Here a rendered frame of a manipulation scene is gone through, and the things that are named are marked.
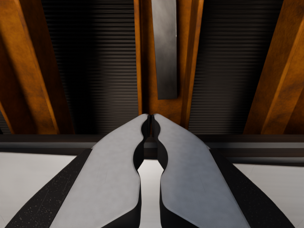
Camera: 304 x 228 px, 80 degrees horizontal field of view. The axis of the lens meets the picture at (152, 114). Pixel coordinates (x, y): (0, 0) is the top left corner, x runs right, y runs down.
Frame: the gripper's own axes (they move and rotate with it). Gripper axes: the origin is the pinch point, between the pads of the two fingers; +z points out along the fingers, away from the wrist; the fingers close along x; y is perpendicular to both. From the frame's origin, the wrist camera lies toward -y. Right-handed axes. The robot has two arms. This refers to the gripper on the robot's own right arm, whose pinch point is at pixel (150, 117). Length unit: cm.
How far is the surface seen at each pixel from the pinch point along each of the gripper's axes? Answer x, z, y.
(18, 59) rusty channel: -20.6, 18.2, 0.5
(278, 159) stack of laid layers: 12.0, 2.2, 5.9
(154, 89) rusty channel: 0.5, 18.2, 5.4
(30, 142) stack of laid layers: -11.7, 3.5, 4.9
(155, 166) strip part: 0.4, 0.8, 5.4
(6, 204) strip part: -14.6, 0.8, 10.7
